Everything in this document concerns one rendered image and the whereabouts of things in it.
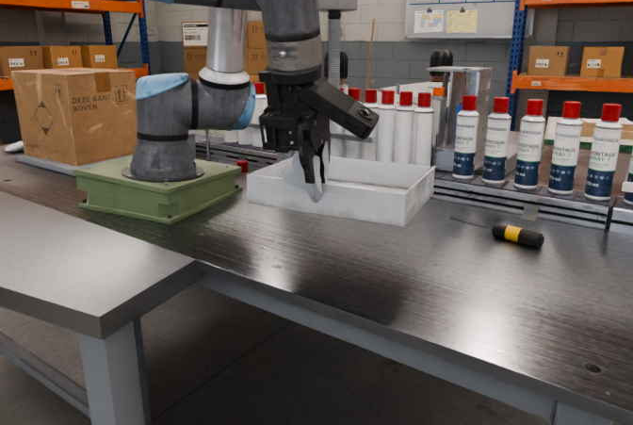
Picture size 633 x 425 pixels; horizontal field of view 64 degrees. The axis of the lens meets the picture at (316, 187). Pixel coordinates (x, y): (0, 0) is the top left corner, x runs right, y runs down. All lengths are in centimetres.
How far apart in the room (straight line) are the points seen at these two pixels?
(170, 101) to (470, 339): 79
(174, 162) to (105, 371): 49
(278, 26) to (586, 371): 57
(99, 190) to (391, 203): 74
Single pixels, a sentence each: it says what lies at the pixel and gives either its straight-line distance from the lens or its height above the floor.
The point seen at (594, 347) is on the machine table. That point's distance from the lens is 77.
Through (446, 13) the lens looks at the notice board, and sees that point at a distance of 570.
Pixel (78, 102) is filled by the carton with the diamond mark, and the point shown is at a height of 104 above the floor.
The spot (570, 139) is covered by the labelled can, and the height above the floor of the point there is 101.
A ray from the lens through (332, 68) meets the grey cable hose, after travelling 132.
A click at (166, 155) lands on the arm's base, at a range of 118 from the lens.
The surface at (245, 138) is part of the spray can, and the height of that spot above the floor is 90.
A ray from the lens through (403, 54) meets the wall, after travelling 592.
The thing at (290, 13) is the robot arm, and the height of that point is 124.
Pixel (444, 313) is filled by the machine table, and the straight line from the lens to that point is 78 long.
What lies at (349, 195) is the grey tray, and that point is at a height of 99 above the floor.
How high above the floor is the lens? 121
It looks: 16 degrees down
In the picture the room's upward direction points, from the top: straight up
